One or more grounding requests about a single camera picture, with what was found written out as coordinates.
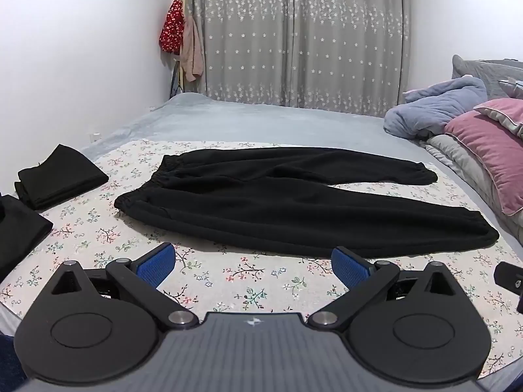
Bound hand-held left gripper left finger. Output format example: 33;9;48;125
49;243;199;332

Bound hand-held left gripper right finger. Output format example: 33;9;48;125
307;247;460;331

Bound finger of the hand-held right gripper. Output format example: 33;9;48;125
494;261;523;315

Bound black pants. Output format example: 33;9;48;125
14;144;110;211
114;147;500;259
0;194;55;282

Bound folded black pants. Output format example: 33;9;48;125
14;144;110;211
0;194;55;282

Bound floral printed cloth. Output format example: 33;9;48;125
0;139;523;380

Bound pink pillow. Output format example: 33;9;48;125
473;98;523;139
443;112;523;216

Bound grey bed sheet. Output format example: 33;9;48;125
79;92;523;250

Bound blue-grey blanket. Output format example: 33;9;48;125
383;75;489;139

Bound person's dark blue clothing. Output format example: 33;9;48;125
0;335;26;392

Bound grey pillow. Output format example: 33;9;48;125
451;54;523;101

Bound pink hanging garment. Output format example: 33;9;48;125
181;15;205;83

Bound grey star-patterned curtain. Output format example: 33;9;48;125
180;0;413;109

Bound red floral garment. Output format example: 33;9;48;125
159;0;185;56

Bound wooden coat rack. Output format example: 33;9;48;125
169;0;191;99

